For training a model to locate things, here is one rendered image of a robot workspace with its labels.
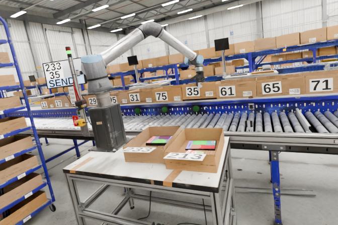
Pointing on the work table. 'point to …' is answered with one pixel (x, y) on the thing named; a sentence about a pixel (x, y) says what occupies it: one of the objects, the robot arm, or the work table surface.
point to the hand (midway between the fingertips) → (197, 89)
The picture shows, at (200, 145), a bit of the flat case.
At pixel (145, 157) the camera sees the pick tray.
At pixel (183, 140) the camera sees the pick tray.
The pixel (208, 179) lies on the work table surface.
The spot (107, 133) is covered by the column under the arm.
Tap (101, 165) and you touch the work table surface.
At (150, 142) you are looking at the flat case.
